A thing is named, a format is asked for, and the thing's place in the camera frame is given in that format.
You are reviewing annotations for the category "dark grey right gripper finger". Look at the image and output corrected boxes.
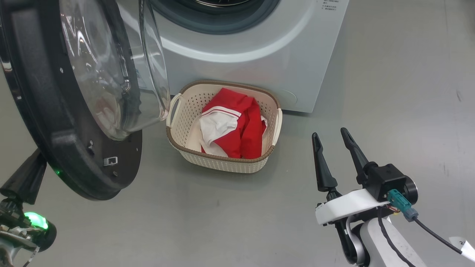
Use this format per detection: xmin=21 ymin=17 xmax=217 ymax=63
xmin=340 ymin=127 xmax=370 ymax=185
xmin=312 ymin=132 xmax=342 ymax=201

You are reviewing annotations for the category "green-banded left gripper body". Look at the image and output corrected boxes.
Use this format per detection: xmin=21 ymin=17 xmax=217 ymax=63
xmin=0 ymin=198 xmax=39 ymax=247

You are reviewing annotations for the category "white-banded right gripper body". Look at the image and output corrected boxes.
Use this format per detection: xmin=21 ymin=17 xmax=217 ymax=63
xmin=315 ymin=188 xmax=388 ymax=226

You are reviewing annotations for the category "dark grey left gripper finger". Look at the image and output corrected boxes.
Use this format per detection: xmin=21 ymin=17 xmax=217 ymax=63
xmin=0 ymin=148 xmax=48 ymax=205

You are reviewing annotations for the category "dark round washing machine door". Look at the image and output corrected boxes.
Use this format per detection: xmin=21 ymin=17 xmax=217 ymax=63
xmin=0 ymin=0 xmax=171 ymax=201

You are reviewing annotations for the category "red and white garment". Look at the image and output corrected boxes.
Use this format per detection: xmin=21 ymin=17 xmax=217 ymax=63
xmin=185 ymin=88 xmax=268 ymax=159

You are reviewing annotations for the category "cream perforated laundry basket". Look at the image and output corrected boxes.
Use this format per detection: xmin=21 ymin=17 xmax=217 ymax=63
xmin=166 ymin=80 xmax=283 ymax=174

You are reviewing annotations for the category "white washing machine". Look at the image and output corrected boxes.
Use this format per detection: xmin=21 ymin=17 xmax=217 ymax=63
xmin=141 ymin=0 xmax=350 ymax=113

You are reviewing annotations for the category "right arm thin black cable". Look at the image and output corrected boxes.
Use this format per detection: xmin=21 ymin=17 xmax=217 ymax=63
xmin=377 ymin=207 xmax=417 ymax=267

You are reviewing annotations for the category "right camera cable teal plug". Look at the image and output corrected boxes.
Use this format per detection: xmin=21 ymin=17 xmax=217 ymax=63
xmin=387 ymin=189 xmax=464 ymax=256

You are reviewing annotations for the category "white cable label tag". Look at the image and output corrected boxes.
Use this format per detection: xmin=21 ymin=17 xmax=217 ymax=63
xmin=449 ymin=237 xmax=475 ymax=262

